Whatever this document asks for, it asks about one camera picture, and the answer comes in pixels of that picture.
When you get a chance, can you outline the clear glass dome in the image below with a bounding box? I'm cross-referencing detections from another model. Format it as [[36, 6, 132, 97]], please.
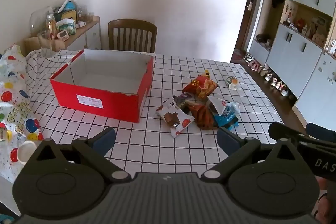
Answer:
[[30, 6, 55, 38]]

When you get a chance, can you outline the white tube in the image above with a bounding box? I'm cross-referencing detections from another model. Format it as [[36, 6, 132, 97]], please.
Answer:
[[58, 0, 73, 14]]

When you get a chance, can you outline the red chip packet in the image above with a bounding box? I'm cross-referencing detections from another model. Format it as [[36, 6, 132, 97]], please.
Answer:
[[182, 75, 218, 99]]

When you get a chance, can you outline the orange bottle with white cap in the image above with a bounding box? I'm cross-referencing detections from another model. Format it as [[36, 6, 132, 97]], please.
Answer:
[[46, 14, 57, 40]]

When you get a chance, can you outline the red cardboard box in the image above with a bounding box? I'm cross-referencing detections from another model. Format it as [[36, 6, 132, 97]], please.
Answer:
[[50, 49, 154, 124]]

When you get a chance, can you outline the row of shelf ornaments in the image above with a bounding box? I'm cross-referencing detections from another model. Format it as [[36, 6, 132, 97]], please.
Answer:
[[280, 2, 336, 56]]

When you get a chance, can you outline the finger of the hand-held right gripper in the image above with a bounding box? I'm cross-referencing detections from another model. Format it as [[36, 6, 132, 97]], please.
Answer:
[[268, 122, 313, 146], [305, 123, 336, 141]]

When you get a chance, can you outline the white cup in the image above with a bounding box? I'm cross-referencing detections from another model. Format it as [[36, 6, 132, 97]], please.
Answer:
[[17, 140, 38, 165]]

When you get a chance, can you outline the white sideboard with wooden top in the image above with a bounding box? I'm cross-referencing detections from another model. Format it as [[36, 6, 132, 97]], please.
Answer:
[[25, 15, 102, 52]]

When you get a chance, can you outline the brown orange snack packet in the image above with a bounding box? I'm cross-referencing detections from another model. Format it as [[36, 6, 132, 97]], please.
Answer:
[[187, 103, 217, 130]]

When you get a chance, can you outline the blue white snack packet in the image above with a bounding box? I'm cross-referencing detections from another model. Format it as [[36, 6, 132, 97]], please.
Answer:
[[207, 96, 241, 130]]

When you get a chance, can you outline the yellow and dark case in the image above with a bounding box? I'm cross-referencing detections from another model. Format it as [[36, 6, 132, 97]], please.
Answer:
[[54, 9, 78, 23]]

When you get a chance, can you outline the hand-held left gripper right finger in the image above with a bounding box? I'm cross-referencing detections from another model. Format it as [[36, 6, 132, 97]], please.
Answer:
[[200, 127, 303, 184]]

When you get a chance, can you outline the brown wooden chair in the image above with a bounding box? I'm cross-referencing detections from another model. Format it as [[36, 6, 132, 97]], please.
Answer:
[[108, 19, 158, 53]]

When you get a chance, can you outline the group of small glass jars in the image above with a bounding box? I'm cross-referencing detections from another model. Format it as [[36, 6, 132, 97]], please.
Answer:
[[77, 7, 94, 24]]

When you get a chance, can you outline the red doormat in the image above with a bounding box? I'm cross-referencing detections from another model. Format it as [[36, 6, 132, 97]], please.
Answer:
[[232, 51, 248, 62]]

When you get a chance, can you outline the balloon print gift bag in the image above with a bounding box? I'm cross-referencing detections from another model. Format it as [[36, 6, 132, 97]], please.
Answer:
[[0, 44, 44, 183]]

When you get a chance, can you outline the small white green snack packet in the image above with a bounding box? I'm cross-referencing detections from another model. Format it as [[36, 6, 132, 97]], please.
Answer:
[[226, 76, 240, 90]]

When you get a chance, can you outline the light wooden box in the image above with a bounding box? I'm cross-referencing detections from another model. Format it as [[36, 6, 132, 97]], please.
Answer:
[[24, 36, 66, 55]]

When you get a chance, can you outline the green and white tissue pack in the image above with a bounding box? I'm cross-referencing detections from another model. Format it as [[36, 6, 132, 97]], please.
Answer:
[[56, 18, 79, 35]]

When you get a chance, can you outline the person's right hand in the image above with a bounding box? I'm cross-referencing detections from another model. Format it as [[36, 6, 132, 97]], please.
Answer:
[[312, 176, 336, 224]]

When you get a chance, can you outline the row of shoes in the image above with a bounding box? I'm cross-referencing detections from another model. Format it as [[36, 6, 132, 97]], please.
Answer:
[[243, 53, 290, 97]]

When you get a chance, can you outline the small purple snack packet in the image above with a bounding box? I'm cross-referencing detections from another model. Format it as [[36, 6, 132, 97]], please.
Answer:
[[178, 93, 193, 104]]

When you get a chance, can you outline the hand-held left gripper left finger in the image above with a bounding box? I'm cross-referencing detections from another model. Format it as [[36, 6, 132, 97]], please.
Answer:
[[34, 127, 132, 184]]

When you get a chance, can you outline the white red chocolate snack packet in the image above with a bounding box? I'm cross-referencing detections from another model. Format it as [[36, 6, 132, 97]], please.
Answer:
[[157, 105, 192, 139]]

